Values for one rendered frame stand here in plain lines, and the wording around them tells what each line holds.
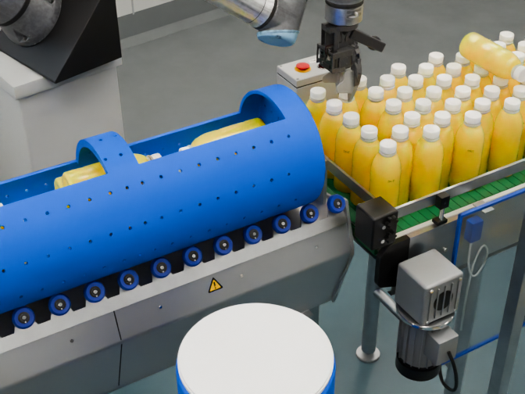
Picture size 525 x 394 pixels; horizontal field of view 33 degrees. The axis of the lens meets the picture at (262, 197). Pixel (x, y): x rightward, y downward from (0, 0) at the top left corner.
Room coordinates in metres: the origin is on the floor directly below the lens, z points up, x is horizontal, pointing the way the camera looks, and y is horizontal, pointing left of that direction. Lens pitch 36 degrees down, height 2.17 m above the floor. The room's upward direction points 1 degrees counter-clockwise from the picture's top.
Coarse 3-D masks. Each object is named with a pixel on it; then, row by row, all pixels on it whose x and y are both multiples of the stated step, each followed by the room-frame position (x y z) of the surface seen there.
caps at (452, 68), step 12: (504, 36) 2.25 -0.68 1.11; (432, 60) 2.13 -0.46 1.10; (456, 60) 2.14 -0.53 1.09; (468, 60) 2.13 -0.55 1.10; (396, 72) 2.06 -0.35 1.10; (420, 72) 2.07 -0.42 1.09; (432, 72) 2.07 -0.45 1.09; (456, 72) 2.06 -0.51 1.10; (480, 72) 2.06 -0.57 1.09; (420, 84) 2.00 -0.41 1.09; (444, 84) 2.00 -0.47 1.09; (468, 84) 2.00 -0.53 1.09; (504, 84) 2.00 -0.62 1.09; (432, 96) 1.93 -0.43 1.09; (456, 96) 1.94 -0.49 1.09; (468, 96) 1.94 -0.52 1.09; (492, 96) 1.93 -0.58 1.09; (516, 96) 1.94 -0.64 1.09; (456, 108) 1.87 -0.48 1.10; (480, 108) 1.87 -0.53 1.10; (516, 108) 1.87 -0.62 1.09; (468, 120) 1.81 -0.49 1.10
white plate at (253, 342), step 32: (224, 320) 1.20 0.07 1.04; (256, 320) 1.20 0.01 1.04; (288, 320) 1.20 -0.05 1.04; (192, 352) 1.12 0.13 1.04; (224, 352) 1.12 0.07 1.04; (256, 352) 1.12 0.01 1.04; (288, 352) 1.11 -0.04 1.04; (320, 352) 1.11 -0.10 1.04; (192, 384) 1.04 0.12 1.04; (224, 384) 1.04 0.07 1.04; (256, 384) 1.04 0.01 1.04; (288, 384) 1.04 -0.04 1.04; (320, 384) 1.04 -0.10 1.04
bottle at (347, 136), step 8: (344, 128) 1.82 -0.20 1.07; (352, 128) 1.81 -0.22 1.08; (360, 128) 1.82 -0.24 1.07; (336, 136) 1.83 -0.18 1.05; (344, 136) 1.80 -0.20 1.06; (352, 136) 1.80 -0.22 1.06; (336, 144) 1.82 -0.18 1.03; (344, 144) 1.80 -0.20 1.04; (352, 144) 1.79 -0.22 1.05; (336, 152) 1.82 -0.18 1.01; (344, 152) 1.79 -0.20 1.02; (336, 160) 1.81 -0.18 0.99; (344, 160) 1.79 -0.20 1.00; (344, 168) 1.79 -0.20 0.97; (336, 184) 1.81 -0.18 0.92; (344, 184) 1.79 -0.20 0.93
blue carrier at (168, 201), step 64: (192, 128) 1.74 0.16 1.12; (256, 128) 1.59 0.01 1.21; (0, 192) 1.52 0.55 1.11; (64, 192) 1.37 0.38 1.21; (128, 192) 1.41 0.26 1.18; (192, 192) 1.45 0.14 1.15; (256, 192) 1.51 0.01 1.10; (320, 192) 1.61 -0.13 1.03; (0, 256) 1.25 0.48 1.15; (64, 256) 1.30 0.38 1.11; (128, 256) 1.37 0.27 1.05
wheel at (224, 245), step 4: (220, 236) 1.52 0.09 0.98; (224, 236) 1.52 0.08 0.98; (228, 236) 1.53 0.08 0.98; (216, 240) 1.51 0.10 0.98; (220, 240) 1.51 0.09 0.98; (224, 240) 1.52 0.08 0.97; (228, 240) 1.52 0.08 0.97; (212, 244) 1.51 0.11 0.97; (216, 244) 1.50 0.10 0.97; (220, 244) 1.51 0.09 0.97; (224, 244) 1.51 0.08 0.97; (228, 244) 1.51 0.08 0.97; (232, 244) 1.52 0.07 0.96; (216, 248) 1.50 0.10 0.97; (220, 248) 1.50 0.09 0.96; (224, 248) 1.50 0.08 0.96; (228, 248) 1.51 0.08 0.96; (232, 248) 1.51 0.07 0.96; (216, 252) 1.50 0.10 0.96; (220, 252) 1.50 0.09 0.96; (224, 252) 1.50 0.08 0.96; (228, 252) 1.50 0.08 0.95
